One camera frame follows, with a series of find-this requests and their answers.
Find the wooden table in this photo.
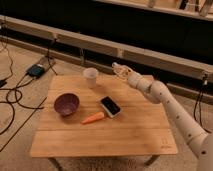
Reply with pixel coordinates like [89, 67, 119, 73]
[29, 74, 179, 171]

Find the black floor cable left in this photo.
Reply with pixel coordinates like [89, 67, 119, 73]
[0, 33, 58, 153]

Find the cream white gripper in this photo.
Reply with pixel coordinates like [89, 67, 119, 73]
[121, 67, 137, 81]

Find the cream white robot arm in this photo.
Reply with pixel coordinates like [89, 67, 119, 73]
[121, 66, 213, 171]

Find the orange carrot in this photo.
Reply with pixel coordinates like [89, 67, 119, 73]
[81, 112, 105, 124]

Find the black smartphone white case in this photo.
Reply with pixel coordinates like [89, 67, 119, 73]
[101, 97, 121, 118]

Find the purple bowl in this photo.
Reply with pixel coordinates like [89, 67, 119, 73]
[54, 93, 80, 116]

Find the black cable right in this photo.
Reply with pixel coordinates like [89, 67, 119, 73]
[193, 79, 213, 134]

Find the wooden wall rail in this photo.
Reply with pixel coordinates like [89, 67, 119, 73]
[0, 15, 213, 81]

